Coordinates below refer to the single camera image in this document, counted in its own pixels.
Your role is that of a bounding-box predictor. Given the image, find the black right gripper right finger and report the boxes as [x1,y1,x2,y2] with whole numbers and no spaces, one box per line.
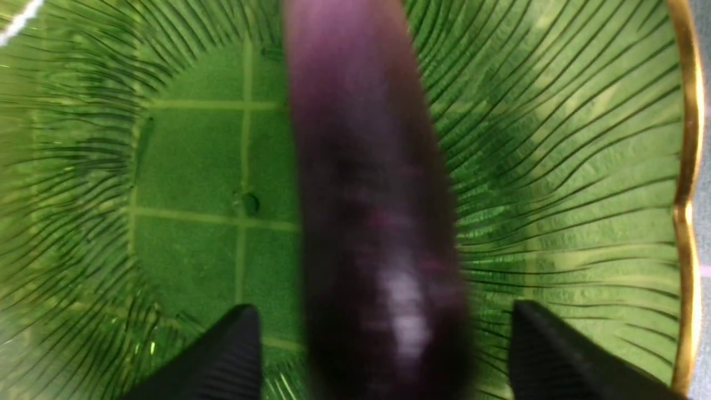
[508,299,685,399]

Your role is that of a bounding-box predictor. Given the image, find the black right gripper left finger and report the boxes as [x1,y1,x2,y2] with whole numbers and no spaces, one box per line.
[122,304,263,399]

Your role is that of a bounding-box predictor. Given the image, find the purple eggplant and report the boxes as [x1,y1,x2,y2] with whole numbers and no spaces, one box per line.
[283,1,473,399]

